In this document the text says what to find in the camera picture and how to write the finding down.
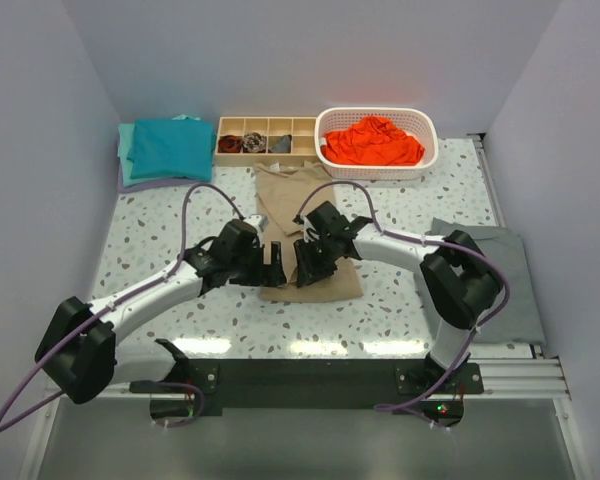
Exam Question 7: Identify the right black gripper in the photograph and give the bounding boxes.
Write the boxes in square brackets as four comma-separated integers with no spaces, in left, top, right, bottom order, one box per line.
[294,235,338,288]

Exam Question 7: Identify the beige t shirt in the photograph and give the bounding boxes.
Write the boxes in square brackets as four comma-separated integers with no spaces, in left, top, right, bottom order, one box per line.
[255,162,363,303]

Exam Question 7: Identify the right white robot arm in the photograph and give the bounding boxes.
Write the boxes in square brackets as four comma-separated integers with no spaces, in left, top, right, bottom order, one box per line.
[294,201,510,393]

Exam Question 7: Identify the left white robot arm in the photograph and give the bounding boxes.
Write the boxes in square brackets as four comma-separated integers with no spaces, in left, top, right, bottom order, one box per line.
[34,214,286,404]

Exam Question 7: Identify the grey folded cloth piece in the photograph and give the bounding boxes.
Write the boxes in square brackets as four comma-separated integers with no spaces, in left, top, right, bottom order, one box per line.
[269,134,292,154]

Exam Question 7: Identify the orange t shirt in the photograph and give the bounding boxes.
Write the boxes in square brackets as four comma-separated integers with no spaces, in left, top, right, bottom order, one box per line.
[321,115,425,167]

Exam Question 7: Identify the white plastic laundry basket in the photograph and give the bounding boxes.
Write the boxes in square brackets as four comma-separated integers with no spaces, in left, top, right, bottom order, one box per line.
[314,106,439,181]

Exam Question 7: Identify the patterned rolled socks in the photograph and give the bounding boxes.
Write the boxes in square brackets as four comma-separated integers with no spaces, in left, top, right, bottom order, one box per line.
[242,131,267,154]

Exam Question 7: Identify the wooden compartment organizer tray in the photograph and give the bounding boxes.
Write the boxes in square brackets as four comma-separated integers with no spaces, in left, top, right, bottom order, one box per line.
[214,116,318,167]

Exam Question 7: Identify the red black rolled socks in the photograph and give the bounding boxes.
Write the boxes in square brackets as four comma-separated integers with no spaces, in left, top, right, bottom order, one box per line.
[218,135,243,154]

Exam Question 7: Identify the folded teal t shirt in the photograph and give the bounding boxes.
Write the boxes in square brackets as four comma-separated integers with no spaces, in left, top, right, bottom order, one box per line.
[127,118,216,182]

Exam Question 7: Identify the folded light turquoise shirt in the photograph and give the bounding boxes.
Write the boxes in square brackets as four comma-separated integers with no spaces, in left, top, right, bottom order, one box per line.
[116,114,201,176]

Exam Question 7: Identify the folded grey t shirt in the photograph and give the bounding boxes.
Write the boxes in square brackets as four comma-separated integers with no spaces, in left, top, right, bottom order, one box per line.
[429,218,546,344]

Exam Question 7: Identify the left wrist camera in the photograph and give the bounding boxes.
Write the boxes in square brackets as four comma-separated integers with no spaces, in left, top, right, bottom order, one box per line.
[244,214,269,236]

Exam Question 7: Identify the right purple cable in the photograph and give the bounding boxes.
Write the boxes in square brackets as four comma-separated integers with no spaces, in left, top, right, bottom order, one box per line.
[293,181,508,431]

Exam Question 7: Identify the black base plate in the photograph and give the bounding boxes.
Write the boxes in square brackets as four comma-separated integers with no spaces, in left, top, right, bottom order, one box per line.
[130,359,484,425]

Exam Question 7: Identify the aluminium rail frame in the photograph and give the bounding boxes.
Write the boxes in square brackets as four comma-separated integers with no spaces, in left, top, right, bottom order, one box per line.
[20,137,593,479]

